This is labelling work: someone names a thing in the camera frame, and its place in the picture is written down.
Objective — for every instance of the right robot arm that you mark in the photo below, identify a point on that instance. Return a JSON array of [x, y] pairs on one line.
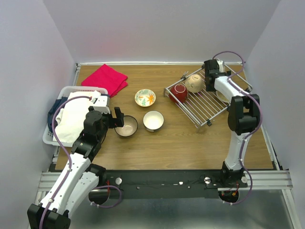
[[244, 118]]

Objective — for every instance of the aluminium frame rail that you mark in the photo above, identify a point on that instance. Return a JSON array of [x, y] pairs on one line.
[[262, 180]]

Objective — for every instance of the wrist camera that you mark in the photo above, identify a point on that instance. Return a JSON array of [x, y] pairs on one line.
[[221, 66], [101, 104]]

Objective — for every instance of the white cloth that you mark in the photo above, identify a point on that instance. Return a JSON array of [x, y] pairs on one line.
[[69, 121]]

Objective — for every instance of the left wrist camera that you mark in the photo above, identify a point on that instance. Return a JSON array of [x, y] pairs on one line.
[[101, 104]]

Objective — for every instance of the navy blue garment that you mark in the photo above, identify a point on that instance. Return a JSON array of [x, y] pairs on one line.
[[56, 105]]

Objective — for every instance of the wire dish rack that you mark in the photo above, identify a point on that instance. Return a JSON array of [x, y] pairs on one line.
[[201, 107]]

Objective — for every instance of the red bowl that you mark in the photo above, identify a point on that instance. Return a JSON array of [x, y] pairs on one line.
[[180, 92]]

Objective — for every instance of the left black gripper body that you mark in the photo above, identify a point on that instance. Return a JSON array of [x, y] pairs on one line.
[[111, 120]]

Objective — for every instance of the beige bowl with drawing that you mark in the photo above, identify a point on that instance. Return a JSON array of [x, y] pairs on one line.
[[194, 83]]

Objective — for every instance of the cream striped bowl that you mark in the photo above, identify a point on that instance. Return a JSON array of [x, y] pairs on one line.
[[221, 97]]

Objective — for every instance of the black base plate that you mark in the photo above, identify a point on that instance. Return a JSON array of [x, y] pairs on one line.
[[158, 184]]

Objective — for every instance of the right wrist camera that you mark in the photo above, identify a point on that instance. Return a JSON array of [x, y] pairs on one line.
[[221, 66]]

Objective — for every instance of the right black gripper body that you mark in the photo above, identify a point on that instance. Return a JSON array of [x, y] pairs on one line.
[[208, 87]]

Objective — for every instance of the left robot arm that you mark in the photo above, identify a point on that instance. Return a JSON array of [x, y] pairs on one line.
[[80, 175]]

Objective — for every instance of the teal white bowl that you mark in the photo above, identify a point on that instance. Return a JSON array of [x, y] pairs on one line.
[[153, 121]]

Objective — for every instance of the red folded cloth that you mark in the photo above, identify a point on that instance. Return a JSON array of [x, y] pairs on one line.
[[107, 78]]

